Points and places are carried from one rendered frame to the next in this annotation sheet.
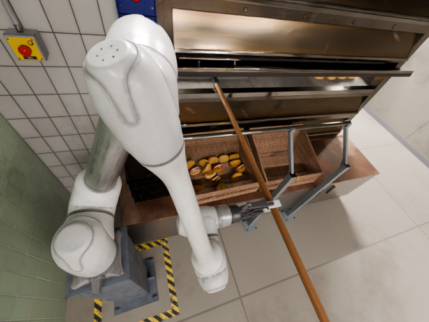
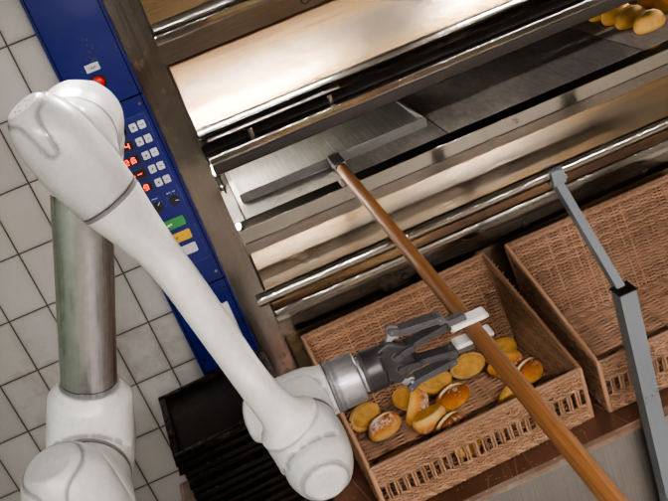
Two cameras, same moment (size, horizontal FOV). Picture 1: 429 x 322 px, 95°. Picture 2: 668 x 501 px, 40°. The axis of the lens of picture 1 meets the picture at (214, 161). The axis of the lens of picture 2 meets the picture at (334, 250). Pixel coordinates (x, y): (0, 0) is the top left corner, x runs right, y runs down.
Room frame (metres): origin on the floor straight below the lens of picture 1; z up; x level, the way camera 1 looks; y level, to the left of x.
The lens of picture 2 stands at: (-0.84, -0.65, 2.04)
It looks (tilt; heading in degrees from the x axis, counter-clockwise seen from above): 25 degrees down; 23
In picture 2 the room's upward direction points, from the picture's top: 21 degrees counter-clockwise
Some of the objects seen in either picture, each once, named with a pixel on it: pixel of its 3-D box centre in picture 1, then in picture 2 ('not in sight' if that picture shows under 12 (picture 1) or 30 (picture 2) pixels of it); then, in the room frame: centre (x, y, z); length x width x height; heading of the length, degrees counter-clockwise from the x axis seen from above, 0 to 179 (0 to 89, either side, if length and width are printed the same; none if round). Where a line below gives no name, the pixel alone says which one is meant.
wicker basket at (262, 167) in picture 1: (282, 155); (648, 280); (1.23, -0.56, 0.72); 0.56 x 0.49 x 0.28; 117
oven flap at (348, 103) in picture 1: (281, 108); (569, 150); (1.46, -0.42, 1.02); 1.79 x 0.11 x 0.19; 118
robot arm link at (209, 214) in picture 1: (196, 224); (289, 410); (0.27, 0.00, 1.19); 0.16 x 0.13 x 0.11; 117
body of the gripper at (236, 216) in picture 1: (239, 212); (386, 363); (0.37, -0.16, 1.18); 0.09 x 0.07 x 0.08; 117
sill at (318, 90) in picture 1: (288, 91); (553, 100); (1.48, -0.41, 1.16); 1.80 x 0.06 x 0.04; 118
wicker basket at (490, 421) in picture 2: (219, 163); (439, 374); (0.95, -0.04, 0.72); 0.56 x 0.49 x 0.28; 120
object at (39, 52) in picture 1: (27, 45); not in sight; (0.71, 0.88, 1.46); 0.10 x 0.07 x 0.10; 118
